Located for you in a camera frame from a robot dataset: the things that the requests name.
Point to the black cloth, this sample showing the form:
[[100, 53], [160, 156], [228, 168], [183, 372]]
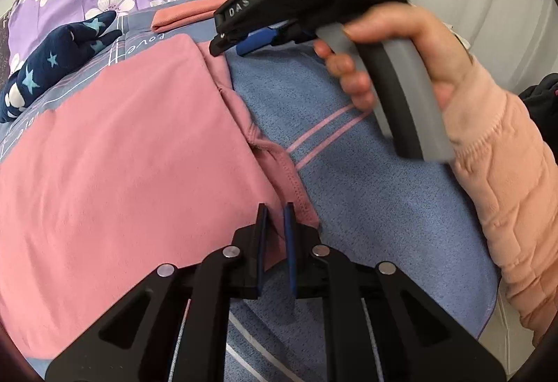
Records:
[[540, 96]]

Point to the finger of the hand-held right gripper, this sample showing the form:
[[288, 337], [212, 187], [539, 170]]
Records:
[[244, 5], [257, 40]]

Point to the navy star-print blanket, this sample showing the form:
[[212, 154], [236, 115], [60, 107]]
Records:
[[56, 51]]

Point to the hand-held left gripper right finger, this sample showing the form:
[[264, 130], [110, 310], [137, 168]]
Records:
[[290, 260]]

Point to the folded orange cloth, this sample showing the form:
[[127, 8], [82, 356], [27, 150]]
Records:
[[183, 16]]

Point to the blue plaid bed sheet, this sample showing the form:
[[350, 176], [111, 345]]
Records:
[[370, 190]]

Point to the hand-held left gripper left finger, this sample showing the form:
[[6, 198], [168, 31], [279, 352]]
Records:
[[260, 253]]

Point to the person's right hand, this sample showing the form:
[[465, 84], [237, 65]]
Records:
[[418, 24]]

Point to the pink long-sleeve shirt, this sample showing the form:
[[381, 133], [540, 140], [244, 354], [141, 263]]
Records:
[[130, 168]]

